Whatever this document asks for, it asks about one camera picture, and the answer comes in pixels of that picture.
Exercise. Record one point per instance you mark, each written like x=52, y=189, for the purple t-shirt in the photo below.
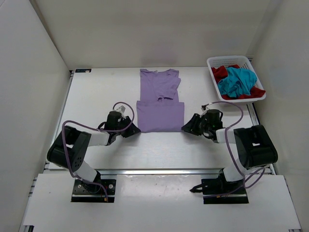
x=159, y=108

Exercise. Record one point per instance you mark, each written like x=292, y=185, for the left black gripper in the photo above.
x=131, y=130

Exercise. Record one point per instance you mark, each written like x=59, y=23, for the dark label sticker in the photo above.
x=83, y=70

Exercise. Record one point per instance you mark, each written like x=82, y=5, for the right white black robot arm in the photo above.
x=255, y=150

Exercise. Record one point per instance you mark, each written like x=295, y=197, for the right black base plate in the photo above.
x=231, y=193

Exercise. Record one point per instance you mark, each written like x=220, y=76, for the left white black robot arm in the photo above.
x=69, y=149

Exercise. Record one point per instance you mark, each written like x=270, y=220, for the teal t-shirt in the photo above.
x=238, y=82

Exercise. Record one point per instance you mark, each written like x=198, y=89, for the red t-shirt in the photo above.
x=221, y=73

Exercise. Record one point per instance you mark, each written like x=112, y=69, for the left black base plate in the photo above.
x=83, y=193

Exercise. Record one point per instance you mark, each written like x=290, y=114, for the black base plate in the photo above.
x=83, y=193
x=231, y=193

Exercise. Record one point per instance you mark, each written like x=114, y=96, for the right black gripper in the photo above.
x=192, y=126

